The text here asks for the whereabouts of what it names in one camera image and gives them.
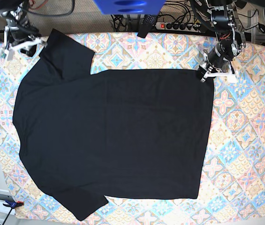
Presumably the black T-shirt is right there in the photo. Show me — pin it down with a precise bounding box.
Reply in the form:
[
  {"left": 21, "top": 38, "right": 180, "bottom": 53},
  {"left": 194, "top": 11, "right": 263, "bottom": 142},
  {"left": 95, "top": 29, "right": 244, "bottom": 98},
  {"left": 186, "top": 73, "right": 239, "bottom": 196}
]
[{"left": 13, "top": 30, "right": 214, "bottom": 221}]

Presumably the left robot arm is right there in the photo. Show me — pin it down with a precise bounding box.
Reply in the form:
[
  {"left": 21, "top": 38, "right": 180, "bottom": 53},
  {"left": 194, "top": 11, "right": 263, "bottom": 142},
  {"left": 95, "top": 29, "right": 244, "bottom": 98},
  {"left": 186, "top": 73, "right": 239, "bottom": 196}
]
[{"left": 197, "top": 0, "right": 246, "bottom": 83}]

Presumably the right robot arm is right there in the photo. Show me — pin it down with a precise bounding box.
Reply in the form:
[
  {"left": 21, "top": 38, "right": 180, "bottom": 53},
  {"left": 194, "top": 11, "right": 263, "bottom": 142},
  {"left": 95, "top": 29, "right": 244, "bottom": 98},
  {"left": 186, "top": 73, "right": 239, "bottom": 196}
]
[{"left": 0, "top": 0, "right": 47, "bottom": 61}]

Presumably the patterned tablecloth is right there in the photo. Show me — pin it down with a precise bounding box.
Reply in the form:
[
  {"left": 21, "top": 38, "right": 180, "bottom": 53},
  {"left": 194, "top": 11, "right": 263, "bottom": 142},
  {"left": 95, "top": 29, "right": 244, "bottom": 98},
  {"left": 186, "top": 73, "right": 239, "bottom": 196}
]
[{"left": 0, "top": 32, "right": 265, "bottom": 225}]

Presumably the white power strip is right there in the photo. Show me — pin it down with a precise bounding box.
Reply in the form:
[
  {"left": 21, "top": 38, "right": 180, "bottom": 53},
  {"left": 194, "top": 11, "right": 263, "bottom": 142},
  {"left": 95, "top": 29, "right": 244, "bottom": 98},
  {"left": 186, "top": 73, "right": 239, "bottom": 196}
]
[{"left": 155, "top": 22, "right": 201, "bottom": 32}]

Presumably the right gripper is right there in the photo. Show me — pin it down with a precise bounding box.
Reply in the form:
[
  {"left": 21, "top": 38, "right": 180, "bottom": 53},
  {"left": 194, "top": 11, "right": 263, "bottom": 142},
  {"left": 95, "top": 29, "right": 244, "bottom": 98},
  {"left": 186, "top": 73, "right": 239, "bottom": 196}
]
[{"left": 0, "top": 26, "right": 47, "bottom": 61}]

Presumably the blue clamp bottom left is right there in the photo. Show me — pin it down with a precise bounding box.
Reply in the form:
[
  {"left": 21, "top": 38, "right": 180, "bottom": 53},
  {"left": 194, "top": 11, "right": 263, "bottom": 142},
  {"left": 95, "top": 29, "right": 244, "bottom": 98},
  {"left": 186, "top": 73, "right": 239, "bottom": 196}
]
[{"left": 2, "top": 200, "right": 24, "bottom": 225}]

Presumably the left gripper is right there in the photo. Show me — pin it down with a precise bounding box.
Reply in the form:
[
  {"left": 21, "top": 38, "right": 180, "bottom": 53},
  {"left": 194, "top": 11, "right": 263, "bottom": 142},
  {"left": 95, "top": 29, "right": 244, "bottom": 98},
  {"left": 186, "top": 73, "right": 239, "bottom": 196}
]
[{"left": 197, "top": 45, "right": 237, "bottom": 83}]

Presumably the black mesh strap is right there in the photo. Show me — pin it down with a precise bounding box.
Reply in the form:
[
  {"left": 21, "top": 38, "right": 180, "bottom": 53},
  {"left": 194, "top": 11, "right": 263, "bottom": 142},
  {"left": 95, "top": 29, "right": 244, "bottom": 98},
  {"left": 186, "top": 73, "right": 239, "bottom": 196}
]
[{"left": 137, "top": 14, "right": 158, "bottom": 38}]

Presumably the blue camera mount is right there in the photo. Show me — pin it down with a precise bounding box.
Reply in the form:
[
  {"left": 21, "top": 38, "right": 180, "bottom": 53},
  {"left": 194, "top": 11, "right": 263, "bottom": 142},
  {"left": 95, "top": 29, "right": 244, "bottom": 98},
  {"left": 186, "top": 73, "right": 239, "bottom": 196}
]
[{"left": 94, "top": 0, "right": 166, "bottom": 15}]

